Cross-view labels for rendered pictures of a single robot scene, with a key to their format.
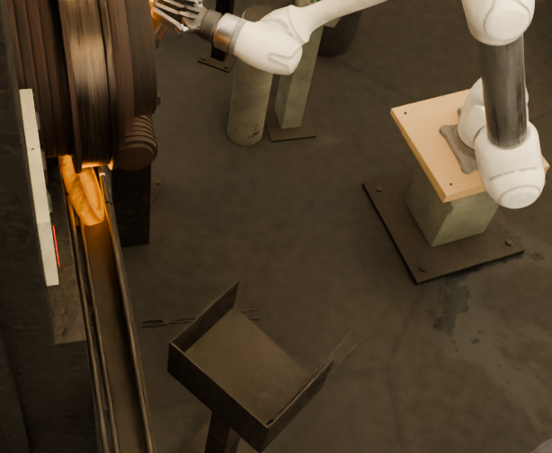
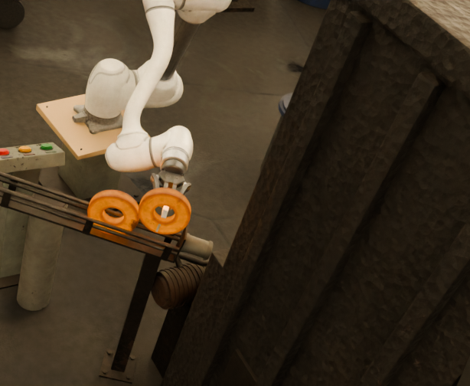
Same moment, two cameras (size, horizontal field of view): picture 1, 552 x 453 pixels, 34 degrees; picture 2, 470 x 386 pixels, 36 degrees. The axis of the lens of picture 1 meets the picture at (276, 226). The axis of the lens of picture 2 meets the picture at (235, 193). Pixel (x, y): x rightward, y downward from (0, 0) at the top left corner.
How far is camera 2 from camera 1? 2.87 m
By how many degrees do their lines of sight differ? 70
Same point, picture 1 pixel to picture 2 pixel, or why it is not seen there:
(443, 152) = (112, 134)
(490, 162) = (174, 86)
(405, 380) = (214, 211)
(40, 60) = not seen: hidden behind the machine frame
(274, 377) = not seen: hidden behind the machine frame
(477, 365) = (190, 180)
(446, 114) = (76, 129)
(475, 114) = (125, 92)
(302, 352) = not seen: hidden behind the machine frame
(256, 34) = (184, 141)
